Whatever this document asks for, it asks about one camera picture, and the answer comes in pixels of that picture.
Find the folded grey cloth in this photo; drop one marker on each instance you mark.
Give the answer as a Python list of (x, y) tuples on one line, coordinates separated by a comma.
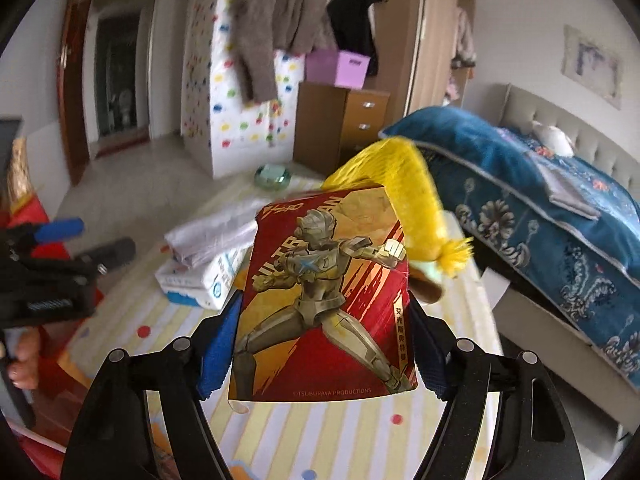
[(562, 192)]

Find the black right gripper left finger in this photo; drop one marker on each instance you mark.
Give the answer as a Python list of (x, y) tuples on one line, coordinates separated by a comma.
[(112, 437)]

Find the white blue tissue pack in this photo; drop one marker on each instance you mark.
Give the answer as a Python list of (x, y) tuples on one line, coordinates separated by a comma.
[(206, 286)]

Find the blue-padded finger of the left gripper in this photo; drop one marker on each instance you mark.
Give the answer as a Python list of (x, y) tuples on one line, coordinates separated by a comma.
[(59, 230)]

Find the hanging pink clothes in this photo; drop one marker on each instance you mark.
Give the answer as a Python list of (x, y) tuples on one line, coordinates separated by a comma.
[(463, 59)]

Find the beige tufted bed frame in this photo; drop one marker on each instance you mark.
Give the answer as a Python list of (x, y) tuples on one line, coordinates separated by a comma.
[(570, 304)]

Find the brown wooden drawer cabinet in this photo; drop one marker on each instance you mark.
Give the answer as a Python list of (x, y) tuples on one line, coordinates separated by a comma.
[(333, 124)]

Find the red Ultraman snack bag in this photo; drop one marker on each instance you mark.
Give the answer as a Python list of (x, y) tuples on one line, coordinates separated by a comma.
[(323, 317)]

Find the black hanging coat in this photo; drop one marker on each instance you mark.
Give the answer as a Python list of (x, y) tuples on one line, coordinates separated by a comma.
[(352, 29)]

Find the green glass ashtray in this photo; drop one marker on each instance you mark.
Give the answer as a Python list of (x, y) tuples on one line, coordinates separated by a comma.
[(272, 177)]

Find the white paper bag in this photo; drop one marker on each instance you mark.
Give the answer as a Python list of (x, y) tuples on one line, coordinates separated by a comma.
[(199, 241)]

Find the yellow foam fruit net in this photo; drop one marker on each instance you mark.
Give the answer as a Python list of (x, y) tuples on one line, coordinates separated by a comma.
[(397, 165)]

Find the brown fuzzy coat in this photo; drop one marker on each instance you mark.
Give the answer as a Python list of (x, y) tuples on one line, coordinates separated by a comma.
[(260, 28)]

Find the framed wall picture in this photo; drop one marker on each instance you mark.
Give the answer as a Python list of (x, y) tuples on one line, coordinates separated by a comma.
[(593, 66)]

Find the brown wooden door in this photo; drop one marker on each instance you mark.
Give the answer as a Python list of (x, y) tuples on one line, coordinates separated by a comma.
[(70, 94)]

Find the polka dot fabric wardrobe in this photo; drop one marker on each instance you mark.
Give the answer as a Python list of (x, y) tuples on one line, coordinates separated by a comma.
[(224, 134)]

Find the striped yellow play mat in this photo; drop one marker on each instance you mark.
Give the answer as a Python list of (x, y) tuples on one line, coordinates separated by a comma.
[(372, 439)]

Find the blue floral bed quilt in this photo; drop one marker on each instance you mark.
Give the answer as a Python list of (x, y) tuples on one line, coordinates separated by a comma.
[(484, 176)]

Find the tall wooden wardrobe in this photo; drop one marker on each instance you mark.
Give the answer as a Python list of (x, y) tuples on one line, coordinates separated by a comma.
[(415, 41)]

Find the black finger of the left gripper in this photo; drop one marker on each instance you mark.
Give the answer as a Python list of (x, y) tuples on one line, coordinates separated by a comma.
[(109, 257)]

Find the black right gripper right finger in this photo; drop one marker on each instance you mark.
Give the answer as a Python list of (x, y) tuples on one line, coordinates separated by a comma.
[(532, 439)]

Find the pink plastic storage basket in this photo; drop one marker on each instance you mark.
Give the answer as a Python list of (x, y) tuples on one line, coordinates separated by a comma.
[(337, 68)]

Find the person's left hand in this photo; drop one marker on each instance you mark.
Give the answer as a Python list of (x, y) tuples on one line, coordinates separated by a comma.
[(23, 371)]

